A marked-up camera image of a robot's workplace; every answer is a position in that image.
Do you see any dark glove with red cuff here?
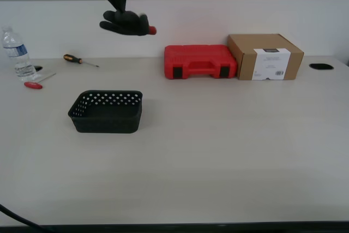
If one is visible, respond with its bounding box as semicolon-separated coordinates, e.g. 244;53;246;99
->
99;10;158;37

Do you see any black perforated plastic basket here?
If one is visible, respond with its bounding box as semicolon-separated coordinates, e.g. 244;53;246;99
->
67;89;143;134

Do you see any red plastic tool case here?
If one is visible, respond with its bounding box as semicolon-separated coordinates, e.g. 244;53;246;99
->
164;44;238;80

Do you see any clear plastic water bottle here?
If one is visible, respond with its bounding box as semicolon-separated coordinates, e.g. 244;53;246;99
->
1;25;38;82

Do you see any brown cardboard box white label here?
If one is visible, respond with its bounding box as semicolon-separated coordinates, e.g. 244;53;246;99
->
227;33;305;81

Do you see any orange black handled screwdriver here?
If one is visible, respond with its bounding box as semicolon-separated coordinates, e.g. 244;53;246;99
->
63;53;100;68

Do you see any red handled screwdriver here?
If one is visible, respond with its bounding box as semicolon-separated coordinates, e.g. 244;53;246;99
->
23;73;57;90

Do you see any black table cable grommet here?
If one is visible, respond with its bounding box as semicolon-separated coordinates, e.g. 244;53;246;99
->
309;63;334;70

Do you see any black cable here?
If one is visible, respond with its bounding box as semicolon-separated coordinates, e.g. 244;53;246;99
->
0;202;41;227

